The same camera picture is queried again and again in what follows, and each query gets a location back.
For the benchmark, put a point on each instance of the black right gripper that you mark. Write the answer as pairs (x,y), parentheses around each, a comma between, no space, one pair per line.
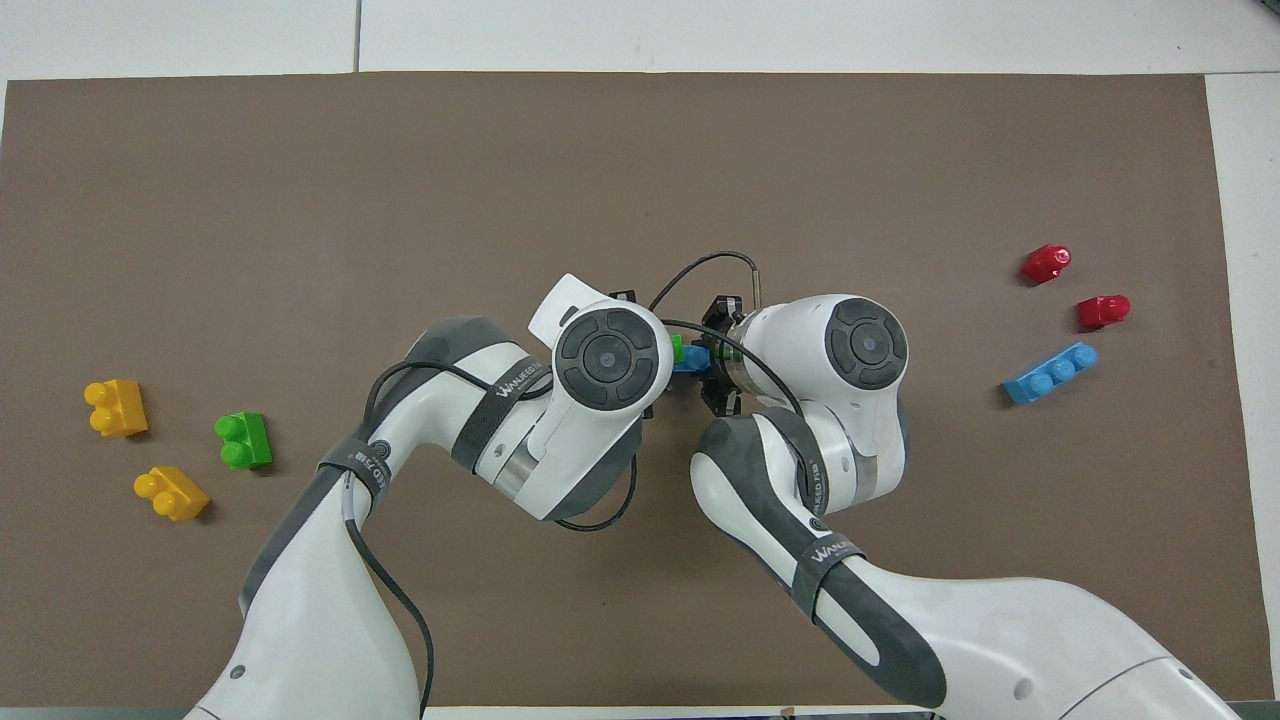
(725,360)

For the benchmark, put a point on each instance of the blue three-stud toy brick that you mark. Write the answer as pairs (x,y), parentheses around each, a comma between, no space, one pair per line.
(692,362)
(1050,375)

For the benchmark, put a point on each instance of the green two-stud toy brick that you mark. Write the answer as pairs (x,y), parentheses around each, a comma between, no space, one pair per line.
(245,442)
(677,350)

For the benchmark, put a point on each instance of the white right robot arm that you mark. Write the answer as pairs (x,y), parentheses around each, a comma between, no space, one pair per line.
(1000,630)

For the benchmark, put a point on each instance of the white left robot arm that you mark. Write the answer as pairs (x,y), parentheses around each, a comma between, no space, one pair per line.
(310,620)

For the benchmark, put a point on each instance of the brown table mat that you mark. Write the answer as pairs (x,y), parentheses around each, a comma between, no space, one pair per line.
(640,150)

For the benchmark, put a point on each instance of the red one-stud toy brick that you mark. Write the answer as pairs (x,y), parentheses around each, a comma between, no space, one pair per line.
(1103,311)
(1045,264)

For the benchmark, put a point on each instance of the yellow two-stud toy brick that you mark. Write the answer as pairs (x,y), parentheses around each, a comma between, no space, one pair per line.
(120,410)
(175,495)

